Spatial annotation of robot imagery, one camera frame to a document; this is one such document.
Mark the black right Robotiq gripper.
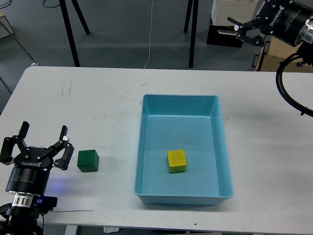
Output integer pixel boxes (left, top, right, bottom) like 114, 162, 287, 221
227, 0, 309, 47

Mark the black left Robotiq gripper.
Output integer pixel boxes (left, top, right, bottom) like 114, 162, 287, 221
0, 121, 75, 196

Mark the green wooden block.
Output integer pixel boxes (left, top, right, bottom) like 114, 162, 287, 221
77, 149, 99, 172

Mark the yellow wooden block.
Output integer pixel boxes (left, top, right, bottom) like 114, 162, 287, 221
167, 149, 187, 173

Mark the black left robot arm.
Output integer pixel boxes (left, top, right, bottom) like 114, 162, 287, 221
0, 121, 74, 235

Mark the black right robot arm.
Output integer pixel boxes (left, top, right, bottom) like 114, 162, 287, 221
227, 0, 313, 65

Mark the white plastic container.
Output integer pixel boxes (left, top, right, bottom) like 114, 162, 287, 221
211, 0, 258, 26

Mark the black drawer cabinet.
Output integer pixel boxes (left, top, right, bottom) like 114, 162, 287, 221
206, 19, 243, 48

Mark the light blue plastic bin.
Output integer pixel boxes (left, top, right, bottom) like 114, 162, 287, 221
134, 94, 233, 206

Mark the wooden shelf at left edge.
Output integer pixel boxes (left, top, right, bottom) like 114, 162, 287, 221
0, 12, 14, 39

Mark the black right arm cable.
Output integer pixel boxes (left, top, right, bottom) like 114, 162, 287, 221
275, 41, 313, 116

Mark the black right table leg frame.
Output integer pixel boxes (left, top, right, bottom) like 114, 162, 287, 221
183, 0, 199, 68

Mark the black table leg frame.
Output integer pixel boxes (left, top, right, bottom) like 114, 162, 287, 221
183, 0, 199, 68
59, 0, 90, 67

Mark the white hanging cord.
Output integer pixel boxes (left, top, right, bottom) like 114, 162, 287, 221
143, 0, 154, 70

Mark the black left table leg frame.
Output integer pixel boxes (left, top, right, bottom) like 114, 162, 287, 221
59, 0, 90, 67

